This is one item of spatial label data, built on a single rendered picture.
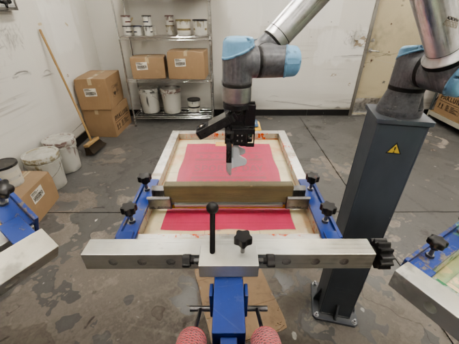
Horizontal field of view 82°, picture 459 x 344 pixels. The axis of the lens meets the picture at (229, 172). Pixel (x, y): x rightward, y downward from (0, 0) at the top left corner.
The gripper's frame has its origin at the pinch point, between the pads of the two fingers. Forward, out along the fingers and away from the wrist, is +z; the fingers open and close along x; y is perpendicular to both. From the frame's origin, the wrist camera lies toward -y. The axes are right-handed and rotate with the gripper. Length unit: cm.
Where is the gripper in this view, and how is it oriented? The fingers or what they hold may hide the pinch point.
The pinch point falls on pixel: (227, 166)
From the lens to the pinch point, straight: 79.9
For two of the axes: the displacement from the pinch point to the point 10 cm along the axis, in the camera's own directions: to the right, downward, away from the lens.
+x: -0.1, -5.3, 8.5
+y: 10.0, 0.1, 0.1
